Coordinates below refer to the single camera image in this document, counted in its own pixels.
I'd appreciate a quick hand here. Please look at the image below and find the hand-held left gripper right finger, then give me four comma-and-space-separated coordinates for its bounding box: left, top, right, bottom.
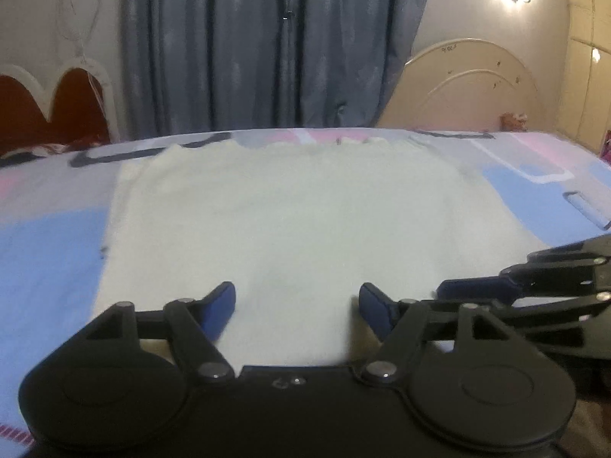
358, 282, 526, 386

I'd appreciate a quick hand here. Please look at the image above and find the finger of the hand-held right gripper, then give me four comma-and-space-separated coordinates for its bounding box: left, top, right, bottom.
436, 235, 611, 303
422, 291, 611, 345

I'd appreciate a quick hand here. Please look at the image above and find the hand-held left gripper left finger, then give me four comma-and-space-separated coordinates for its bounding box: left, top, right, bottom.
71, 281, 238, 385

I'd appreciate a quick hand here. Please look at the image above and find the white knit sweater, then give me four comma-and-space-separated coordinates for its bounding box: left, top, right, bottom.
93, 136, 554, 368

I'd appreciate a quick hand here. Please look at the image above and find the patterned grey bedsheet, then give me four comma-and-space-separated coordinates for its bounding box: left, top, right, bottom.
0, 126, 611, 458

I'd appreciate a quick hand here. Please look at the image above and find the cream arched headboard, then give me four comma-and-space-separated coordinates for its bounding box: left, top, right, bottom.
377, 38, 546, 132

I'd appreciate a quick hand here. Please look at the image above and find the dark floral pillow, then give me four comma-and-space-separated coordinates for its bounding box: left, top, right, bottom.
0, 135, 113, 159

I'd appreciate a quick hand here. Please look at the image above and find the cream wardrobe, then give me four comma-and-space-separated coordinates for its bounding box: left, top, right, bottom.
556, 0, 611, 154

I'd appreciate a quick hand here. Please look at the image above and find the red scalloped headboard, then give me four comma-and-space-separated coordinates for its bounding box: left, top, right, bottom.
0, 57, 121, 158

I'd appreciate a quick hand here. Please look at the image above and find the blue curtain panel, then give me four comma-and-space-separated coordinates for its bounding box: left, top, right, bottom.
121, 0, 290, 142
285, 0, 436, 131

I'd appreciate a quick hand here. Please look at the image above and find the white charger cable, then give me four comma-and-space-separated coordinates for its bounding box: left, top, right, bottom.
54, 0, 110, 121

